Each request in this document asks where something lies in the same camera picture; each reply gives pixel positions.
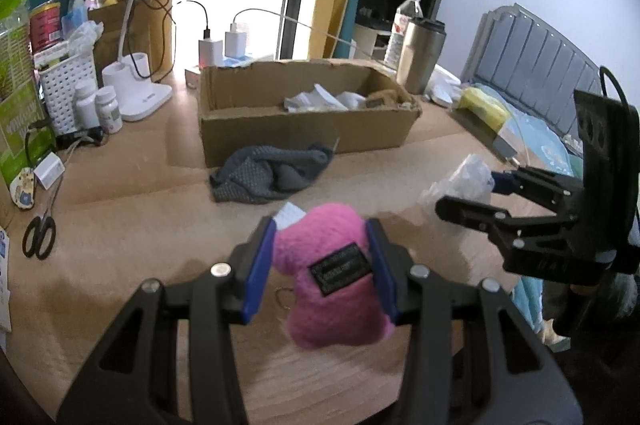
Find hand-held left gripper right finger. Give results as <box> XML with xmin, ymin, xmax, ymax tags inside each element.
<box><xmin>366</xmin><ymin>219</ymin><xmax>584</xmax><ymax>425</ymax></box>

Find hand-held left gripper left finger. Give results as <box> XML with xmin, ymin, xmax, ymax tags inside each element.
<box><xmin>55</xmin><ymin>216</ymin><xmax>277</xmax><ymax>425</ymax></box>

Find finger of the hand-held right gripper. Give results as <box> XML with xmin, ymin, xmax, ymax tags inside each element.
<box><xmin>435</xmin><ymin>196</ymin><xmax>571</xmax><ymax>256</ymax></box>
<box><xmin>492</xmin><ymin>167</ymin><xmax>586</xmax><ymax>216</ymax></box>

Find clear plastic bag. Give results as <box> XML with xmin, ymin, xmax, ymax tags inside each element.
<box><xmin>417</xmin><ymin>153</ymin><xmax>493</xmax><ymax>208</ymax></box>

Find pink plush toy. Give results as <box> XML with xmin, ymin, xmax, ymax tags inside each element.
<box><xmin>272</xmin><ymin>203</ymin><xmax>398</xmax><ymax>348</ymax></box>

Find grey knitted cloth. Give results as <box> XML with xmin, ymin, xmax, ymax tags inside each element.
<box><xmin>210</xmin><ymin>143</ymin><xmax>336</xmax><ymax>204</ymax></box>

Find brown cardboard box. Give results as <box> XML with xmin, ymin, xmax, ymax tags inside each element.
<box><xmin>197</xmin><ymin>59</ymin><xmax>423</xmax><ymax>168</ymax></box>

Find brown plush toy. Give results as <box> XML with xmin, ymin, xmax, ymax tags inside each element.
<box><xmin>367</xmin><ymin>90</ymin><xmax>401</xmax><ymax>108</ymax></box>

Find white waffle cloth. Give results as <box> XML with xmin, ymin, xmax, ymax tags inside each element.
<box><xmin>285</xmin><ymin>84</ymin><xmax>371</xmax><ymax>112</ymax></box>

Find thin white tube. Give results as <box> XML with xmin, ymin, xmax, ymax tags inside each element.
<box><xmin>507</xmin><ymin>120</ymin><xmax>531</xmax><ymax>166</ymax></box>

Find white folded paper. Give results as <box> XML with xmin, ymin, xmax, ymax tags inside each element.
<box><xmin>274</xmin><ymin>202</ymin><xmax>306</xmax><ymax>231</ymax></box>

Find yellow tissue pack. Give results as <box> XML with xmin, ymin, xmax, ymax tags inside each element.
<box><xmin>452</xmin><ymin>87</ymin><xmax>521</xmax><ymax>160</ymax></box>

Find grey bed headboard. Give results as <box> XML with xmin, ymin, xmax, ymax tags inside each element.
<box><xmin>460</xmin><ymin>4</ymin><xmax>601</xmax><ymax>140</ymax></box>

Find steel tumbler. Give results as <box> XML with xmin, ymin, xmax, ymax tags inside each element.
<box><xmin>396</xmin><ymin>19</ymin><xmax>447</xmax><ymax>94</ymax></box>

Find clear water bottle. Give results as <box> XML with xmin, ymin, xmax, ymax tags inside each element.
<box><xmin>385</xmin><ymin>0</ymin><xmax>425</xmax><ymax>68</ymax></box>

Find white desk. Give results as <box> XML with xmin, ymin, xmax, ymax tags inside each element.
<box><xmin>354</xmin><ymin>22</ymin><xmax>393</xmax><ymax>58</ymax></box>

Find white power strip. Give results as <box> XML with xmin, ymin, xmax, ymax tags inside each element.
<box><xmin>185</xmin><ymin>55</ymin><xmax>276</xmax><ymax>88</ymax></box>

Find white desk lamp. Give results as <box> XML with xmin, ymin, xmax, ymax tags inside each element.
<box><xmin>102</xmin><ymin>0</ymin><xmax>242</xmax><ymax>122</ymax></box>

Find white pill bottle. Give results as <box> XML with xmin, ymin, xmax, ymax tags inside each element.
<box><xmin>96</xmin><ymin>86</ymin><xmax>123</xmax><ymax>134</ymax></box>
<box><xmin>74</xmin><ymin>82</ymin><xmax>101</xmax><ymax>129</ymax></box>

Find black handheld tool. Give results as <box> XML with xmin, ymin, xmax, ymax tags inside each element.
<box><xmin>55</xmin><ymin>127</ymin><xmax>106</xmax><ymax>149</ymax></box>

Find black scissors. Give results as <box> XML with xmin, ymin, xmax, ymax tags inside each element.
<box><xmin>22</xmin><ymin>175</ymin><xmax>63</xmax><ymax>261</ymax></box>

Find small white box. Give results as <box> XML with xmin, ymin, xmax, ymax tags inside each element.
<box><xmin>34</xmin><ymin>155</ymin><xmax>66</xmax><ymax>188</ymax></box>

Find oval cartoon printed item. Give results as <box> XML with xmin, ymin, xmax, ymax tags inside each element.
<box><xmin>10</xmin><ymin>169</ymin><xmax>36</xmax><ymax>210</ymax></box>

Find white printed paper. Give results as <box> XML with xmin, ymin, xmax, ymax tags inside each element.
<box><xmin>0</xmin><ymin>227</ymin><xmax>13</xmax><ymax>333</ymax></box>

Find white perforated basket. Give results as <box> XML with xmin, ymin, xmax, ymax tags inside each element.
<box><xmin>34</xmin><ymin>42</ymin><xmax>98</xmax><ymax>130</ymax></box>

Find crumpled white plastic bag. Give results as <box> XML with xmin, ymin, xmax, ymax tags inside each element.
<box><xmin>62</xmin><ymin>2</ymin><xmax>103</xmax><ymax>50</ymax></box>

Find green snack bag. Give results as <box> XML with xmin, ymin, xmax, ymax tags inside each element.
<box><xmin>0</xmin><ymin>0</ymin><xmax>57</xmax><ymax>188</ymax></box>

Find red can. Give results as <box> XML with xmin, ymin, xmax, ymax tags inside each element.
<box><xmin>29</xmin><ymin>0</ymin><xmax>65</xmax><ymax>53</ymax></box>

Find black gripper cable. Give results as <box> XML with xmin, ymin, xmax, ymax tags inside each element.
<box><xmin>598</xmin><ymin>66</ymin><xmax>632</xmax><ymax>110</ymax></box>

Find white charger with black cable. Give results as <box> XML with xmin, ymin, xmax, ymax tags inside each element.
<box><xmin>198</xmin><ymin>39</ymin><xmax>221</xmax><ymax>68</ymax></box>

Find white charger with long cable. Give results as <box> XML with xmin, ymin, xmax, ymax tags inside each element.
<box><xmin>225</xmin><ymin>31</ymin><xmax>247</xmax><ymax>56</ymax></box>

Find long charging cable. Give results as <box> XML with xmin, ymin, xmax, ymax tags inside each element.
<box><xmin>231</xmin><ymin>8</ymin><xmax>386</xmax><ymax>56</ymax></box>

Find black charging cable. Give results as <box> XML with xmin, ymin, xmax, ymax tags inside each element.
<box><xmin>132</xmin><ymin>0</ymin><xmax>212</xmax><ymax>83</ymax></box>

